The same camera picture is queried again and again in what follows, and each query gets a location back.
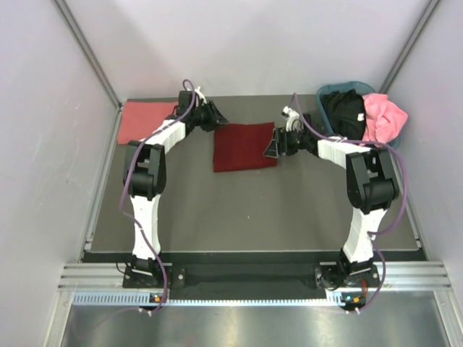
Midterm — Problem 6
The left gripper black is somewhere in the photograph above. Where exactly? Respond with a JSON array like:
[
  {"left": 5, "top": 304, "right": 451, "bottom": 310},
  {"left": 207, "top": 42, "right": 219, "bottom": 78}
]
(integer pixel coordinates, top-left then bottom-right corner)
[{"left": 190, "top": 99, "right": 228, "bottom": 132}]

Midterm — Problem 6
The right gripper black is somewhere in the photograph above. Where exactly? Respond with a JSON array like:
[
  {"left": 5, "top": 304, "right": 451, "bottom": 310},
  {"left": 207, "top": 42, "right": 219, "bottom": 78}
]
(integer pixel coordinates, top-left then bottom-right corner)
[{"left": 264, "top": 126, "right": 310, "bottom": 158}]

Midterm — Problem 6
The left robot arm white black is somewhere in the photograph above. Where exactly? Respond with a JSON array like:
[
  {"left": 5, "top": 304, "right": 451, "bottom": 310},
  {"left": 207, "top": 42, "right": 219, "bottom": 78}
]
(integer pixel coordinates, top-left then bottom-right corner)
[{"left": 121, "top": 87, "right": 229, "bottom": 287}]

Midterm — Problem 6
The pink t-shirt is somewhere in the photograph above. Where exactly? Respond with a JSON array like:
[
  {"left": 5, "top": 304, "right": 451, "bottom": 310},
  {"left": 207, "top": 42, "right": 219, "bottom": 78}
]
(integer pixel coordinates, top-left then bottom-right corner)
[{"left": 362, "top": 93, "right": 408, "bottom": 144}]

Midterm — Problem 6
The dark red t-shirt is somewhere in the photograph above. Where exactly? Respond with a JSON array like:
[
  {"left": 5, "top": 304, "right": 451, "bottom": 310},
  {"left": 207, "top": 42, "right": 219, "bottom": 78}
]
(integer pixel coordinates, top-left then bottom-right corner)
[{"left": 213, "top": 122, "right": 278, "bottom": 173}]

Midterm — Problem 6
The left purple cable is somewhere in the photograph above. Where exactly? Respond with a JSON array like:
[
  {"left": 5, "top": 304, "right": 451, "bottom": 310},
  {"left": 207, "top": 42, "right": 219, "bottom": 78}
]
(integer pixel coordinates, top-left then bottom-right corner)
[{"left": 118, "top": 79, "right": 200, "bottom": 312}]

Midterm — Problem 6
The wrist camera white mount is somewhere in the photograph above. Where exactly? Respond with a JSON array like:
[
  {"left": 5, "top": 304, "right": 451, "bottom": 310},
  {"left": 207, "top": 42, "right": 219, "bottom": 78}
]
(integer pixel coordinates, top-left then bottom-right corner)
[
  {"left": 195, "top": 86, "right": 207, "bottom": 106},
  {"left": 281, "top": 106, "right": 302, "bottom": 132}
]

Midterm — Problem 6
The folded coral red t-shirt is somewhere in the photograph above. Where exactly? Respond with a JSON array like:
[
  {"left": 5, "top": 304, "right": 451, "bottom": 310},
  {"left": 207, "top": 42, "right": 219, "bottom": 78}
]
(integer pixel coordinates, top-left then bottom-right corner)
[{"left": 117, "top": 101, "right": 178, "bottom": 145}]

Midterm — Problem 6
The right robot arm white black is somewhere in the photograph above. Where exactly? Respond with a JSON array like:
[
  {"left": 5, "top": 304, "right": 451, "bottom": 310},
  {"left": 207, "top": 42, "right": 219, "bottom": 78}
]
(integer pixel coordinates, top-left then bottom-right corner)
[{"left": 263, "top": 107, "right": 399, "bottom": 291}]

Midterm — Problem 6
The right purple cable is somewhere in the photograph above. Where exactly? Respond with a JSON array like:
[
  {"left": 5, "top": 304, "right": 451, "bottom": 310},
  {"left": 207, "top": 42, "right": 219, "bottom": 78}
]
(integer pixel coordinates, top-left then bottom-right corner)
[{"left": 292, "top": 92, "right": 410, "bottom": 312}]

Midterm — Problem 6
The teal plastic basket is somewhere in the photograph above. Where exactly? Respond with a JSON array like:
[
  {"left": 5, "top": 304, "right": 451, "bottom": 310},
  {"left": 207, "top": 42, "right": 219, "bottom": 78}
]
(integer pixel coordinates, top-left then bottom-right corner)
[{"left": 316, "top": 82, "right": 400, "bottom": 148}]

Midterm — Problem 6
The black t-shirt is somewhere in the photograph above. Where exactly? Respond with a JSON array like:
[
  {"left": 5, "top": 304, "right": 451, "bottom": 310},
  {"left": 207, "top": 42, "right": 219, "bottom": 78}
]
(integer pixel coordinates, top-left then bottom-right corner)
[{"left": 321, "top": 89, "right": 366, "bottom": 140}]

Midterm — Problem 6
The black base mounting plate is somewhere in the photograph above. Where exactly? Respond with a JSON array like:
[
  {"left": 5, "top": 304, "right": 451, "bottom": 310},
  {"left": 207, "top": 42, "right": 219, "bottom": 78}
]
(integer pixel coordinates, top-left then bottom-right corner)
[{"left": 122, "top": 262, "right": 381, "bottom": 300}]

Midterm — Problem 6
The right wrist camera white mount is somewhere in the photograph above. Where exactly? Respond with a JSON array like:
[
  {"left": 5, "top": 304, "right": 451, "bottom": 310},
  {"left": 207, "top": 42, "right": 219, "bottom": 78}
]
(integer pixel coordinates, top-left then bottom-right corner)
[{"left": 281, "top": 106, "right": 302, "bottom": 132}]

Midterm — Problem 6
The purple cable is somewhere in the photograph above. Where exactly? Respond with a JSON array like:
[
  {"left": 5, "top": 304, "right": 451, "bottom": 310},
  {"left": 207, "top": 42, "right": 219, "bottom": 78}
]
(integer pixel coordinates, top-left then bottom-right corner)
[
  {"left": 292, "top": 92, "right": 410, "bottom": 312},
  {"left": 118, "top": 79, "right": 200, "bottom": 312}
]

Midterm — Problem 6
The grey slotted cable duct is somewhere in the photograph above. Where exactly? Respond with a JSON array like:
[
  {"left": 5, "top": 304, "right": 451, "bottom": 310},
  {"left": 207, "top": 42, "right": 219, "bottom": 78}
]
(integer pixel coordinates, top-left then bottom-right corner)
[{"left": 72, "top": 291, "right": 361, "bottom": 307}]

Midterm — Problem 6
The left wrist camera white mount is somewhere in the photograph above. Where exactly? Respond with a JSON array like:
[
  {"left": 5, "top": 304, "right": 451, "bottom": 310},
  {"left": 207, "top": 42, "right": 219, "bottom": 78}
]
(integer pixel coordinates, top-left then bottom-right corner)
[{"left": 195, "top": 86, "right": 207, "bottom": 106}]

